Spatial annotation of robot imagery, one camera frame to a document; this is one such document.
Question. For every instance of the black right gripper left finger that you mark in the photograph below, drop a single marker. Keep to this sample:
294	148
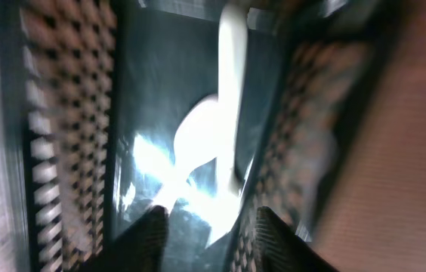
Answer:
141	247

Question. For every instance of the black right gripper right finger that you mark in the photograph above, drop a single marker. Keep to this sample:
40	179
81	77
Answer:
280	250

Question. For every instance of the white spork rounded head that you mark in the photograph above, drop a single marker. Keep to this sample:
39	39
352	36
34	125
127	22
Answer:
207	132

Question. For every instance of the white plastic fork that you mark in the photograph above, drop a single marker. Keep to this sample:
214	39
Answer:
232	53

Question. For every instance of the dark green plastic basket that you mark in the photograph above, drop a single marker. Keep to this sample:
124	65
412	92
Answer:
94	92

